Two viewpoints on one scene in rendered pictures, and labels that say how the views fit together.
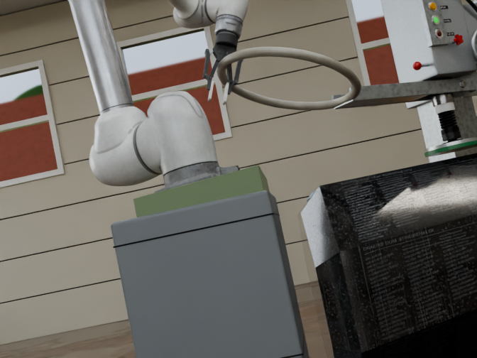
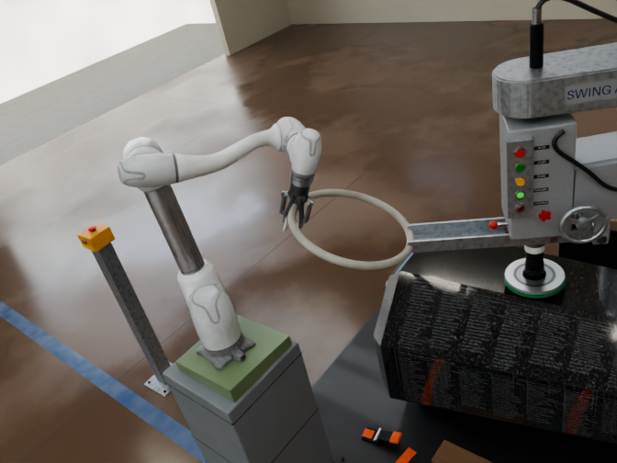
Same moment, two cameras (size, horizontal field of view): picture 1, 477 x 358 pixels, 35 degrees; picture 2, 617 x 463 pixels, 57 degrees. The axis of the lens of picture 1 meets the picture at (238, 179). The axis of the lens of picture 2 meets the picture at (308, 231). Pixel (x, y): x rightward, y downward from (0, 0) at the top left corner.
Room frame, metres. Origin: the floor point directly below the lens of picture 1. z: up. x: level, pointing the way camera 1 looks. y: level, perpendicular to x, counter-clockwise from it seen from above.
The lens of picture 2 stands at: (1.06, -1.33, 2.35)
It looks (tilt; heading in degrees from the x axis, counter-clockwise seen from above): 32 degrees down; 43
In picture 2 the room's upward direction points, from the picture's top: 14 degrees counter-clockwise
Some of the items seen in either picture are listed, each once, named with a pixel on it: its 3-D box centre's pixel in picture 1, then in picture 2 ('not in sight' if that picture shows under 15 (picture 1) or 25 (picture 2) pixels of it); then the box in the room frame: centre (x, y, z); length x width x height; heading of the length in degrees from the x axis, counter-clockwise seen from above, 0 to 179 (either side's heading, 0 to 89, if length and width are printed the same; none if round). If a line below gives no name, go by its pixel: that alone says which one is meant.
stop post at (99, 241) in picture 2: not in sight; (133, 311); (2.21, 1.12, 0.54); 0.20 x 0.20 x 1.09; 88
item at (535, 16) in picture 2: not in sight; (536, 38); (2.81, -0.82, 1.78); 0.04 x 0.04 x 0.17
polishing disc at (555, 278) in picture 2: (453, 145); (533, 275); (2.81, -0.82, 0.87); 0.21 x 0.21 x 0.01
